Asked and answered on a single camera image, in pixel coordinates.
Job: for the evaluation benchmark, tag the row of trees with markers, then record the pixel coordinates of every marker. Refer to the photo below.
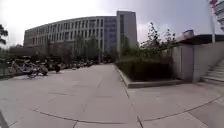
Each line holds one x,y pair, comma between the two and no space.
80,50

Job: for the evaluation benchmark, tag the grey slab pavement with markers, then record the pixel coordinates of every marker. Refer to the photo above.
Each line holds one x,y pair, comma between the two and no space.
93,96

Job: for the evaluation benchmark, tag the concrete kerb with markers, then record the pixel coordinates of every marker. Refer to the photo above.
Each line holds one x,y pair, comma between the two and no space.
150,83

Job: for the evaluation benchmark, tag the large curved grey building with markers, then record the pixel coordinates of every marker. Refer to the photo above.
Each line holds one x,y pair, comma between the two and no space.
83,30

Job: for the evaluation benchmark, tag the row of parked bicycles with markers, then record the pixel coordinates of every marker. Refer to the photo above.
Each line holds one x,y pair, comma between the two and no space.
30,68

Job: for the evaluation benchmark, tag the concrete stairs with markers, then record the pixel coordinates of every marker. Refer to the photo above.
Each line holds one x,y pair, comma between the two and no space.
216,75

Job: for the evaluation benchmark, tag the pale pole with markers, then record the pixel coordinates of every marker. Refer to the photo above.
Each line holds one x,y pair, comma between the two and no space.
212,23

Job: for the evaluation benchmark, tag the tree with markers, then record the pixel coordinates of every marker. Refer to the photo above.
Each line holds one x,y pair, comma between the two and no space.
2,33

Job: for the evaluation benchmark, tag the grey concrete wall structure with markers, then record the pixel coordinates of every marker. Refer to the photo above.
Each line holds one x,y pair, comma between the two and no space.
200,60

